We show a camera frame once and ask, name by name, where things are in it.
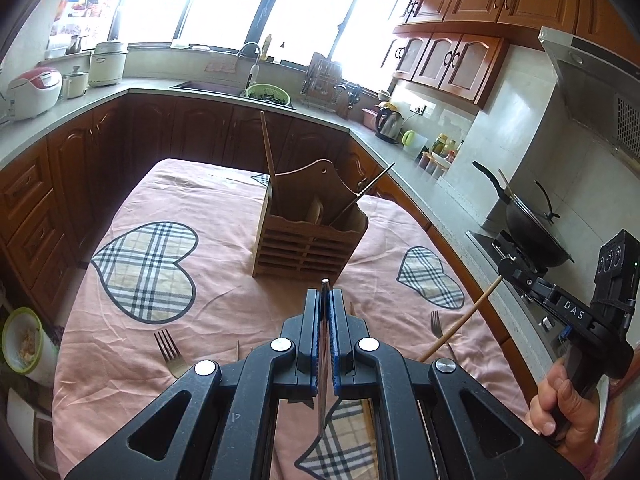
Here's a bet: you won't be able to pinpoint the spice jar set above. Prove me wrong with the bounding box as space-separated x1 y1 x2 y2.
419 151 446 178

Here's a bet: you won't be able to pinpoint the dish rack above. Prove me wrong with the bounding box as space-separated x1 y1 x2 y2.
300 52 346 111

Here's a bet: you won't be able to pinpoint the dark wooden chopstick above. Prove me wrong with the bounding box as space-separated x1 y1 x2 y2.
330 162 397 226

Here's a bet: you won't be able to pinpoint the large white cooker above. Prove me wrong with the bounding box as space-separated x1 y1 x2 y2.
89 40 129 87

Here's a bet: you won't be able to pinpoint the metal fork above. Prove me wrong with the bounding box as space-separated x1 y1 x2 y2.
430 310 457 361
154 329 195 378

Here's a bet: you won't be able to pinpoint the black wok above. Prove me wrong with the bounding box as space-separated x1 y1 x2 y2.
472 161 575 268

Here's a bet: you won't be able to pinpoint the white pitcher green handle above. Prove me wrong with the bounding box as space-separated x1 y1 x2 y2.
401 130 427 160

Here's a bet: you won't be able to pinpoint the green colander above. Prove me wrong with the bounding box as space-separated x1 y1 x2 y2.
245 84 292 107

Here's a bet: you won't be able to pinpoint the white bin green rim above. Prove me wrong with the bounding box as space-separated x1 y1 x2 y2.
1 306 60 388

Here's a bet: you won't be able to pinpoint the kitchen sink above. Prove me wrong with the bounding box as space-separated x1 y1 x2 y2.
170 80 248 97

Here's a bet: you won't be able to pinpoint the pink plaid-heart tablecloth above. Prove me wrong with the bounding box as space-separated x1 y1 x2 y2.
50 157 538 480

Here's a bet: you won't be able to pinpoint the wooden utensil holder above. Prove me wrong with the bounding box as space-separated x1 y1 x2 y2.
251 158 370 287

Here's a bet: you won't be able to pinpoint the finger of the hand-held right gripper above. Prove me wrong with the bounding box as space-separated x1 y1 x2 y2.
491 232 539 277
497 258 557 307

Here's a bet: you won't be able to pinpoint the glass condiment jars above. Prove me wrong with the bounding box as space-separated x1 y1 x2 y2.
431 134 458 163

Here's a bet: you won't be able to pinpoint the range hood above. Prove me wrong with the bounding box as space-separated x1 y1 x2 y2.
537 26 640 158

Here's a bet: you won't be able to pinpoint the kitchen window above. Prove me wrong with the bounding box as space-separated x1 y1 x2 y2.
115 0 416 68

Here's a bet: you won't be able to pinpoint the red and white rice cooker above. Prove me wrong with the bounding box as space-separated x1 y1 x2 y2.
0 66 64 122

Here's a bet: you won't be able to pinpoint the wooden lower cabinets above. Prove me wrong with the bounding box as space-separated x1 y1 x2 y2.
0 87 436 321

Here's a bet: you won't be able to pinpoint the kitchen faucet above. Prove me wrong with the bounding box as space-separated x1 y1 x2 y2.
235 42 263 96

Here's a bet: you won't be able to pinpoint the small white pot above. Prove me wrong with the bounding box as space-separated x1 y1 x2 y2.
62 66 90 100

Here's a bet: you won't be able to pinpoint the steel electric kettle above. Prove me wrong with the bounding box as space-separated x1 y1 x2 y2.
374 102 405 145

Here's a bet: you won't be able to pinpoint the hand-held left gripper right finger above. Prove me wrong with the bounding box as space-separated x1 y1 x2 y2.
327 289 587 480

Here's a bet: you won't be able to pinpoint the gas stove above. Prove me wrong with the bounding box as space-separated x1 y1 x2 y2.
467 230 571 361

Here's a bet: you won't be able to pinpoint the person's right hand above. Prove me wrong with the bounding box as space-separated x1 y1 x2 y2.
530 360 603 448

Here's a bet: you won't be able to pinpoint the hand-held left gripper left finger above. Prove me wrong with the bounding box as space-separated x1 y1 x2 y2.
64 287 328 480

